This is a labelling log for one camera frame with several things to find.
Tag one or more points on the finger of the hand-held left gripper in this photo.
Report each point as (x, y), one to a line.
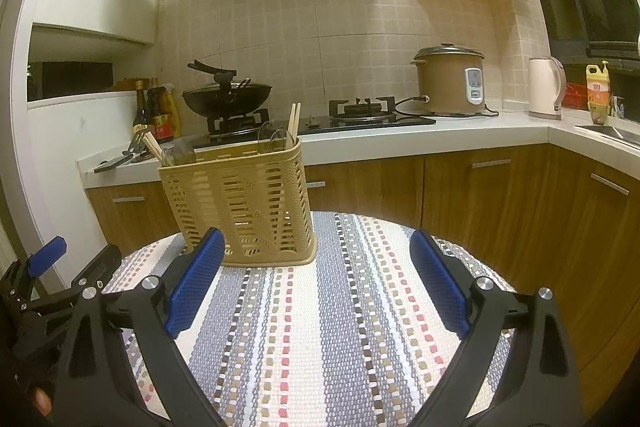
(95, 269)
(47, 254)

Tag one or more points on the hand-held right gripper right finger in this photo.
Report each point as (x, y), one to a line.
(440, 287)

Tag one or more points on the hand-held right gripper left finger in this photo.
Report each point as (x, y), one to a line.
(195, 287)

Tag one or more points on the beige plastic utensil basket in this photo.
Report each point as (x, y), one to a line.
(240, 197)

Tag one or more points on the wooden chopstick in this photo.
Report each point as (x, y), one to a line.
(297, 122)
(151, 148)
(156, 146)
(291, 122)

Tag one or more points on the striped woven table mat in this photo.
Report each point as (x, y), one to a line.
(320, 332)

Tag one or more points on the grey phone stand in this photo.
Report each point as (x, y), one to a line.
(134, 147)

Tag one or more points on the dark bottle with red label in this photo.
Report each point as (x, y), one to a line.
(161, 124)

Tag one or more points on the tall dark soy sauce bottle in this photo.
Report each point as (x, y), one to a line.
(141, 117)

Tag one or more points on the yellow spray bottle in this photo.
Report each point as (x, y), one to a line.
(175, 117)

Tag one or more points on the black wok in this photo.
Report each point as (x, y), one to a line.
(205, 102)

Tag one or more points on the glass wok lid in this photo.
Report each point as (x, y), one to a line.
(227, 89)

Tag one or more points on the black gas stove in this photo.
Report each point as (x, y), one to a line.
(320, 122)

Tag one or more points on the brown rice cooker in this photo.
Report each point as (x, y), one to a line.
(445, 82)

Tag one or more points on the white electric kettle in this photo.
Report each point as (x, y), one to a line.
(542, 87)

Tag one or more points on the steel sink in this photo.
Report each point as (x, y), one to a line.
(610, 132)

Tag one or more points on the red plastic basket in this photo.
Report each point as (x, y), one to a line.
(575, 94)

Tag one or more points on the yellow oil bottle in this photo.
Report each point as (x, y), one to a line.
(597, 94)

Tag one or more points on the small glass cup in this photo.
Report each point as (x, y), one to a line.
(618, 108)

